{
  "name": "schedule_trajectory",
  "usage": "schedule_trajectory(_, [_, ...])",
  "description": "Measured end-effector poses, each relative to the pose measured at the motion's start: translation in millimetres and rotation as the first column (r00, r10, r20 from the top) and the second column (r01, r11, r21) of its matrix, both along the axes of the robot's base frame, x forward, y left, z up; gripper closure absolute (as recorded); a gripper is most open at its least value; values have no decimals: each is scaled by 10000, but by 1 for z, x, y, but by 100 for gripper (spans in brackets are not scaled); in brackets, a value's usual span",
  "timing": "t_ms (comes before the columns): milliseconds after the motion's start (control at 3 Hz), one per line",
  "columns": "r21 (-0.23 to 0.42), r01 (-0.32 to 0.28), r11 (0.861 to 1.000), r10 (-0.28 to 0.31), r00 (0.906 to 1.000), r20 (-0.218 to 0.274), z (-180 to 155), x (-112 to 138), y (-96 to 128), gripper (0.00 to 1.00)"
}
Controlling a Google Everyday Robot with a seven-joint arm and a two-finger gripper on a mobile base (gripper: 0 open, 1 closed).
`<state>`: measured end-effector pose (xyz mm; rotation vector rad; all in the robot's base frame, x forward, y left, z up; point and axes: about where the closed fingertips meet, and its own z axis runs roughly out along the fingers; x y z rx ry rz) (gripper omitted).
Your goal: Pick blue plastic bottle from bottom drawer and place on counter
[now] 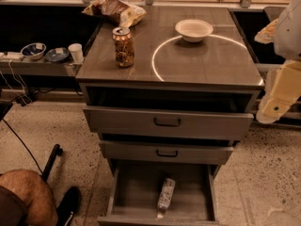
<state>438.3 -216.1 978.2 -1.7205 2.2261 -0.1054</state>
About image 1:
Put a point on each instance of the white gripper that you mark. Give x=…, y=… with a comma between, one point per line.
x=289, y=37

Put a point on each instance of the clear plastic water bottle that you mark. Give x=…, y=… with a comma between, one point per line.
x=165, y=197

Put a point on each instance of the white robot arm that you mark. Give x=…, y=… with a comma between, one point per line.
x=287, y=39

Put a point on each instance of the grey drawer cabinet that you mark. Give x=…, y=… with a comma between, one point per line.
x=215, y=75

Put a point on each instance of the top grey drawer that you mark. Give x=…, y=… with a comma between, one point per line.
x=167, y=123

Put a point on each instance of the bottom grey drawer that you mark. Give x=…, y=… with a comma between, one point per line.
x=135, y=194

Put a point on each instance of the white paper bowl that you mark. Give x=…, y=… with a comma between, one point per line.
x=193, y=30

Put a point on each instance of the patterned drink can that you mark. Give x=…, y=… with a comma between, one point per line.
x=124, y=47

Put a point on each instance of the crumpled chip bag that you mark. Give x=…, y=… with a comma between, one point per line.
x=117, y=11

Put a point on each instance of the white paper cup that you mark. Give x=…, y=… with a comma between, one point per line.
x=76, y=52

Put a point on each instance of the dark blue bowl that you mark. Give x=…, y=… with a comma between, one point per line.
x=57, y=55

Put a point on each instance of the black chair leg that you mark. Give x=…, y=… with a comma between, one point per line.
x=56, y=151

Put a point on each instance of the black shoe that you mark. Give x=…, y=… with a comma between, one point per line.
x=69, y=206

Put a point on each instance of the grey side shelf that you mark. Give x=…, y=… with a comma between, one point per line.
x=39, y=67

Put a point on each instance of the person's bare knee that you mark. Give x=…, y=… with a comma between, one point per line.
x=34, y=193

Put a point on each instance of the white power strip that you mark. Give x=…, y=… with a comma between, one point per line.
x=11, y=56

